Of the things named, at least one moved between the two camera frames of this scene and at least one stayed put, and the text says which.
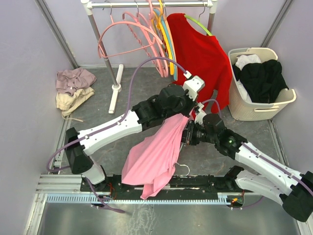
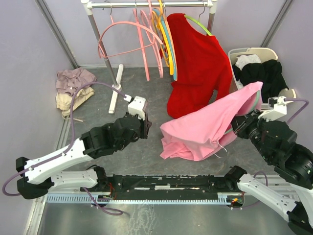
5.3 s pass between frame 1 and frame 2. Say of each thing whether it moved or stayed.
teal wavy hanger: moved
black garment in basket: stayed
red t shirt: stayed
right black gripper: moved
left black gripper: moved
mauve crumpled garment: stayed
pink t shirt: moved
